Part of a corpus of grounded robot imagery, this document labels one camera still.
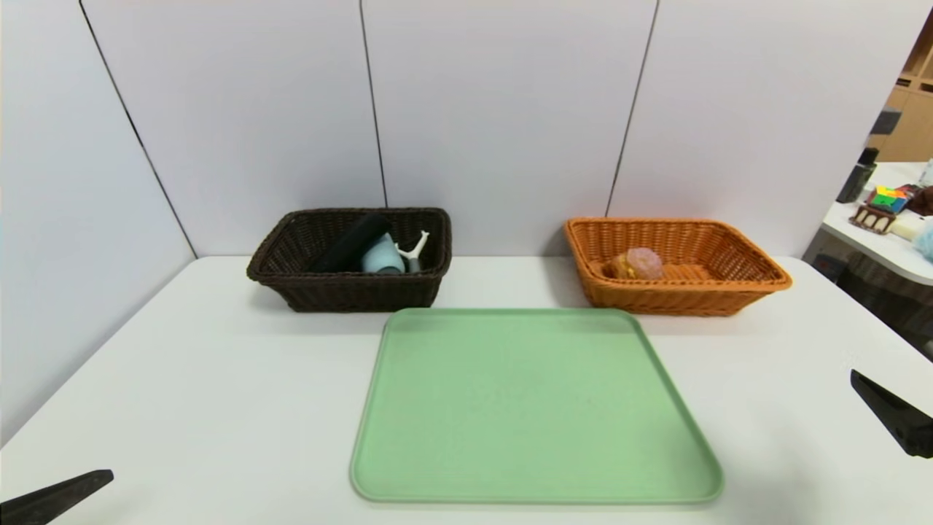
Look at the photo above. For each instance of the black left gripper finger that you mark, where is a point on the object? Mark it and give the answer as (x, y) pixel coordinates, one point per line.
(51, 499)

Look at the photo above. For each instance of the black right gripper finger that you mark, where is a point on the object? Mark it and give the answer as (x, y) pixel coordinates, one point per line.
(900, 415)

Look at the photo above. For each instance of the pink and yellow cream bun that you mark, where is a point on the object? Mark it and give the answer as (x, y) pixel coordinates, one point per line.
(641, 262)

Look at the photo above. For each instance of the black glasses case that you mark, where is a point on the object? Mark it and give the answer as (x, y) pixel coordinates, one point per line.
(350, 244)

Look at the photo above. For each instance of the blue-grey plastic cup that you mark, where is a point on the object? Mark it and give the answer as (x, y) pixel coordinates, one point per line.
(380, 259)

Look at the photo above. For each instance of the orange wicker basket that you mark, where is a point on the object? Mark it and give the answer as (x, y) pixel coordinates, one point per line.
(692, 299)

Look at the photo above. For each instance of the dark brown wicker basket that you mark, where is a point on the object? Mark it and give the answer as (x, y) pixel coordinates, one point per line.
(350, 292)

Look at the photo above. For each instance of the white background table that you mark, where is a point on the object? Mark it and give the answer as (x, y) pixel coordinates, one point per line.
(889, 251)

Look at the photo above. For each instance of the light blue soft item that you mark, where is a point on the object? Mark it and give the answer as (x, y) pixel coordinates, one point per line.
(927, 244)

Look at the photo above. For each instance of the pale yellow block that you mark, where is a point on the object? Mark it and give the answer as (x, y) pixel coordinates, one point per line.
(907, 230)

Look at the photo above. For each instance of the chocolate cake toy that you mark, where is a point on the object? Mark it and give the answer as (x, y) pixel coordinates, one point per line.
(871, 219)

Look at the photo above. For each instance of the dark brown toy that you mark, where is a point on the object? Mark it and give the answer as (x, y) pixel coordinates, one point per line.
(924, 202)

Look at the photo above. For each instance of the colourful puzzle cube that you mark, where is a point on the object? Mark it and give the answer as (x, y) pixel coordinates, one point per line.
(889, 198)

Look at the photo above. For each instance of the dark green box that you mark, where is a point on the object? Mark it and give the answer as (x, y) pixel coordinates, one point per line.
(856, 182)

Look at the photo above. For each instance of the light green plastic tray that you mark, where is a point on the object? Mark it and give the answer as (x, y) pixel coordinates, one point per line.
(547, 408)

